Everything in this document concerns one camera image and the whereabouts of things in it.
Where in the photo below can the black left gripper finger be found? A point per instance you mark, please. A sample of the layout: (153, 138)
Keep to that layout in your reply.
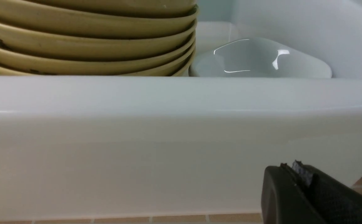
(303, 194)

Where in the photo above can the stack of white dishes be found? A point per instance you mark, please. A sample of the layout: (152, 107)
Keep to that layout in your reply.
(258, 57)

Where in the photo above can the large white plastic tub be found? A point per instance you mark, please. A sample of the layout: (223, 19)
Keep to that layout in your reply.
(90, 148)

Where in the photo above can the stack of tan bowls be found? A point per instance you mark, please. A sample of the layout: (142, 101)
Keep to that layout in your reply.
(129, 38)

